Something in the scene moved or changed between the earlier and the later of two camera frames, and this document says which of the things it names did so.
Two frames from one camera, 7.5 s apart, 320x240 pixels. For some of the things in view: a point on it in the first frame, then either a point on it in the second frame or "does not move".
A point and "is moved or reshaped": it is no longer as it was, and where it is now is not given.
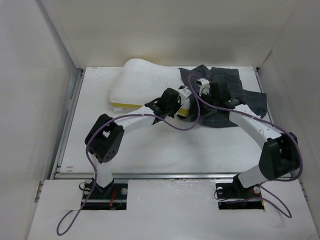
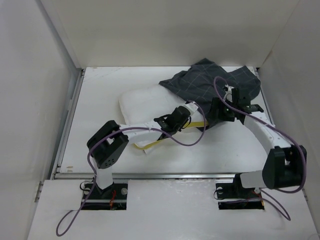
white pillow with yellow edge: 138,82 is moved or reshaped
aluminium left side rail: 60,158 does not move
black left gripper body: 171,110 to 179,126
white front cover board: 169,209 does not move
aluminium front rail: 106,176 does not move
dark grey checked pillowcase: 206,113 is moved or reshaped
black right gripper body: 213,99 to 224,113
